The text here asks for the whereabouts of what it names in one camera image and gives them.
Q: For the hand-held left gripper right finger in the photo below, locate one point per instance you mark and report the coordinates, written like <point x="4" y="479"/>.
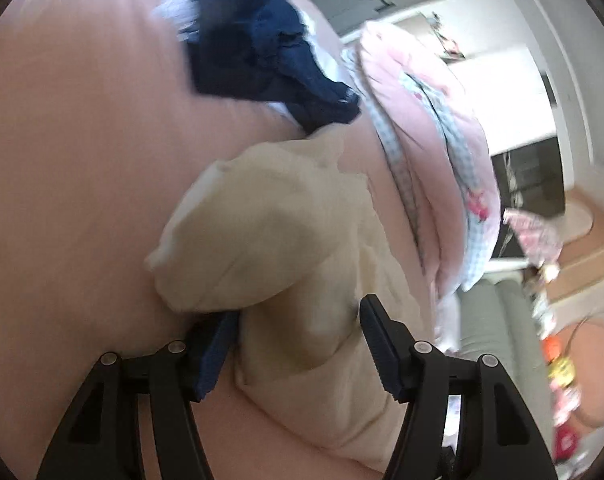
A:
<point x="382" y="350"/>

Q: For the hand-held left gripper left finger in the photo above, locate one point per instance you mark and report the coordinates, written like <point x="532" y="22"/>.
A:
<point x="214" y="355"/>

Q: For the red shirt with cream lining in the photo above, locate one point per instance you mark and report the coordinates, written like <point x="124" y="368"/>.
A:
<point x="282" y="230"/>

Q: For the white quilted blanket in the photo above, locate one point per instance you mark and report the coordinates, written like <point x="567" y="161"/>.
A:
<point x="449" y="320"/>

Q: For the grey-green upholstered headboard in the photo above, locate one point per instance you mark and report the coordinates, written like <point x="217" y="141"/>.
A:
<point x="507" y="350"/>

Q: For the orange plush toy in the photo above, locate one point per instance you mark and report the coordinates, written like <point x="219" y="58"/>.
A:
<point x="549" y="347"/>

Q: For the yellow plush toy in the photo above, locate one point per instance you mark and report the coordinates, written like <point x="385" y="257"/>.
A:
<point x="562" y="372"/>

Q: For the white purple plush toy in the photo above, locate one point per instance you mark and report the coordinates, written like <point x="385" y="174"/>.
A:
<point x="549" y="272"/>

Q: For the pink printed umbrella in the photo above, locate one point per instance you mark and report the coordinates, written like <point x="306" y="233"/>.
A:
<point x="532" y="232"/>

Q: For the pink plush toy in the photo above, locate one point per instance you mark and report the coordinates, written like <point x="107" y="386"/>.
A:
<point x="572" y="402"/>

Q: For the red plush toy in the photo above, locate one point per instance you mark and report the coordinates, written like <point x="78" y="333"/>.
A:
<point x="564" y="442"/>

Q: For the pink checked duvet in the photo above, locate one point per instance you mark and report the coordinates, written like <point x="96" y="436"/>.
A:
<point x="417" y="125"/>

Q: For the dark glass-door wardrobe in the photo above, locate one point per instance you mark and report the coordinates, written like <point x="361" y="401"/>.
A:
<point x="532" y="175"/>

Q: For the white wardrobe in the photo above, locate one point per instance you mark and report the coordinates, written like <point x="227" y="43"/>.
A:
<point x="507" y="100"/>

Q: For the navy blue garment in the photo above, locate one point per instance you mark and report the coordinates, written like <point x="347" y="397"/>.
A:
<point x="262" y="50"/>

